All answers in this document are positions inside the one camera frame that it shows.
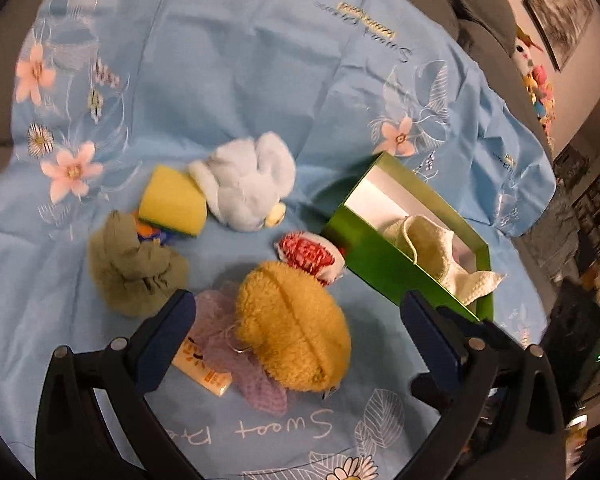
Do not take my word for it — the olive green cloth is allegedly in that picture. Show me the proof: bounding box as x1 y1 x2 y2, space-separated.
87 210 189 318

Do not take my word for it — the purple mesh bath pouf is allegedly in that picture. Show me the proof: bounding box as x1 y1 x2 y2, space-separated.
189 284 288 416

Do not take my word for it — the white knitted cloth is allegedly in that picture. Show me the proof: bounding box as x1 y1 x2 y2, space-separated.
382 216 506 307

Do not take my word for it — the green cardboard box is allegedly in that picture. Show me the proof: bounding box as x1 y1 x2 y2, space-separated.
322 153 494 322

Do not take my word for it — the yellow fluffy mitt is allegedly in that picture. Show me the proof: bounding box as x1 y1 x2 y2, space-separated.
235 261 352 392

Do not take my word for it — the red white knitted pouch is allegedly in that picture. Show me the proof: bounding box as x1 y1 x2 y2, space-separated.
274 231 346 286

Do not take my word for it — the light blue plush toy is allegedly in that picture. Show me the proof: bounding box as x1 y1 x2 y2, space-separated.
188 131 297 232

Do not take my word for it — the orange tree printed card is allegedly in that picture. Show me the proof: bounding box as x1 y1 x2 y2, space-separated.
172 336 233 398

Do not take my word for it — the orange blue small packet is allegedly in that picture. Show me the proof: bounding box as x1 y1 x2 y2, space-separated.
132 210 173 245

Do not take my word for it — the yellow green sponge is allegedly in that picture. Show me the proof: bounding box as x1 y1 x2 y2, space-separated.
137 165 208 236

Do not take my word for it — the colourful plush toy pile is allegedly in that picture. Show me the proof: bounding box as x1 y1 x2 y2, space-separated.
510 26 555 140

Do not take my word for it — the light blue floral cloth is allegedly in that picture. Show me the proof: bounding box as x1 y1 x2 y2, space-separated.
0 0 555 468

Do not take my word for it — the black framed wall picture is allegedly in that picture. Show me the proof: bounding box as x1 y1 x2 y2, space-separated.
524 0 595 72

